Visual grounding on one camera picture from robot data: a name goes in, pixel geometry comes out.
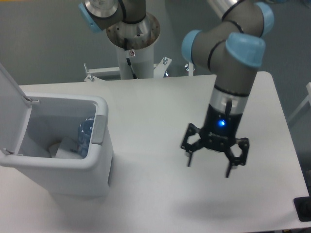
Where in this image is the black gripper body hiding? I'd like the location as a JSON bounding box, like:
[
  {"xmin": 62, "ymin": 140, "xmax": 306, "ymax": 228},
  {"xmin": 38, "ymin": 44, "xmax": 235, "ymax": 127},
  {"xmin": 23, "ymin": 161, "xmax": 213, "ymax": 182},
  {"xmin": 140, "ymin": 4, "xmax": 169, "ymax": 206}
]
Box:
[{"xmin": 199, "ymin": 103, "xmax": 242, "ymax": 152}]

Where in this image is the clear plastic water bottle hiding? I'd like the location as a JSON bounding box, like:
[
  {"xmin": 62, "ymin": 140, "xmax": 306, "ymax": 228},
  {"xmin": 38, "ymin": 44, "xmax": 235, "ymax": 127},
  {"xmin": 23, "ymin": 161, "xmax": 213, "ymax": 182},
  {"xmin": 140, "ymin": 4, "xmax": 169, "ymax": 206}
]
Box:
[{"xmin": 77, "ymin": 117, "xmax": 94, "ymax": 158}]

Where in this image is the white trash inside can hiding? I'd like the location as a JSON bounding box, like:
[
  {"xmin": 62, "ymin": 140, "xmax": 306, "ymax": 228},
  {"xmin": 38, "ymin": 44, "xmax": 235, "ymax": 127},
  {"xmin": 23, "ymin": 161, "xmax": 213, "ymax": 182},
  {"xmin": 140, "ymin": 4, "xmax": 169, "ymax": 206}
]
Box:
[{"xmin": 48, "ymin": 142, "xmax": 60, "ymax": 158}]

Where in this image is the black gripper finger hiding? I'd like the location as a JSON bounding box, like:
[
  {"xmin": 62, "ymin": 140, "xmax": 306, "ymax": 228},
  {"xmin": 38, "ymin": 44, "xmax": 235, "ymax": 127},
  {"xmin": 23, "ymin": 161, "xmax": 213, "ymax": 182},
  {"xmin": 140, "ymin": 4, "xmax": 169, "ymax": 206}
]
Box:
[
  {"xmin": 180, "ymin": 123, "xmax": 202, "ymax": 167},
  {"xmin": 225, "ymin": 138, "xmax": 250, "ymax": 178}
]

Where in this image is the white frame at right edge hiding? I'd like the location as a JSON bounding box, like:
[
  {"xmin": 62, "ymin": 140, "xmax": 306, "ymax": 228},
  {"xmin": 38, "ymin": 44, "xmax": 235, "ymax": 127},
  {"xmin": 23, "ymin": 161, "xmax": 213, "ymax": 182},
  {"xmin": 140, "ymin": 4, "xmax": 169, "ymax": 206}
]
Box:
[{"xmin": 287, "ymin": 83, "xmax": 311, "ymax": 127}]

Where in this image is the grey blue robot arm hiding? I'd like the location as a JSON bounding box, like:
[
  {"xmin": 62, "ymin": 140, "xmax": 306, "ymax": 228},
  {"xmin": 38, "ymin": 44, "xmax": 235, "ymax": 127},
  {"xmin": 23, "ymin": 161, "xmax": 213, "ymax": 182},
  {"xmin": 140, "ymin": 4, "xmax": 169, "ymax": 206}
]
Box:
[{"xmin": 79, "ymin": 0, "xmax": 274, "ymax": 171}]

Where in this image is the white plastic wrapper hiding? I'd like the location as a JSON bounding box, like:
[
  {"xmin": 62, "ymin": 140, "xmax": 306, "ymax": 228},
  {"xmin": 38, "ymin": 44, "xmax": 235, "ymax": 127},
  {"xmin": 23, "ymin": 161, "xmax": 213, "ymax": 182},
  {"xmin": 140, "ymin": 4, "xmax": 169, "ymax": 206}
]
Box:
[{"xmin": 56, "ymin": 137, "xmax": 83, "ymax": 160}]

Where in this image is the white trash can lid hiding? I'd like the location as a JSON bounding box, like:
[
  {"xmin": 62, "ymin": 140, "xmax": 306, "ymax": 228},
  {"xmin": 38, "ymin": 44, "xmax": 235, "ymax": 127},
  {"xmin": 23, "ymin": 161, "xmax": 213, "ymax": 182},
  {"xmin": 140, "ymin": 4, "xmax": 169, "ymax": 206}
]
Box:
[{"xmin": 0, "ymin": 66, "xmax": 39, "ymax": 154}]

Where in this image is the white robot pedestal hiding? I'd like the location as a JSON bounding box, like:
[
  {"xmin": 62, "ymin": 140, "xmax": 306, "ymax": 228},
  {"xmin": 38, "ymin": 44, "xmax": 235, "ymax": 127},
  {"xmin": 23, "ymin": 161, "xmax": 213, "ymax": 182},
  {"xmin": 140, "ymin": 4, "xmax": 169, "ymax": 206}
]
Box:
[{"xmin": 84, "ymin": 13, "xmax": 172, "ymax": 82}]

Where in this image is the white trash can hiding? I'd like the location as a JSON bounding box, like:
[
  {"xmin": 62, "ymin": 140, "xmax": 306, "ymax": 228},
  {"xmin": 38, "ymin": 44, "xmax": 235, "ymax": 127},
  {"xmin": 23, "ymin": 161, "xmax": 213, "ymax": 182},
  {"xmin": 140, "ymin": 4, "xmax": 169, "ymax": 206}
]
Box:
[{"xmin": 0, "ymin": 92, "xmax": 113, "ymax": 196}]

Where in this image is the black device at table edge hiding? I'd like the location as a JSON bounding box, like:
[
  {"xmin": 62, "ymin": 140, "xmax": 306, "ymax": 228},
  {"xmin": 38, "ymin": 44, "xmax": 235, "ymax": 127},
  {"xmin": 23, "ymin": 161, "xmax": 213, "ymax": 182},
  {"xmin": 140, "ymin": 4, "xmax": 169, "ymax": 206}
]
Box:
[{"xmin": 294, "ymin": 196, "xmax": 311, "ymax": 222}]

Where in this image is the black cable on pedestal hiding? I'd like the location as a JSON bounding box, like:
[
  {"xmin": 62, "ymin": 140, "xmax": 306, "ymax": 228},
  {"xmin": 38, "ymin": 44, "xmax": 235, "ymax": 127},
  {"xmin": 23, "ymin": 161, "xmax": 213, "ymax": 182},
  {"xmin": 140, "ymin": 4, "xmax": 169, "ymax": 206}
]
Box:
[{"xmin": 123, "ymin": 37, "xmax": 138, "ymax": 80}]

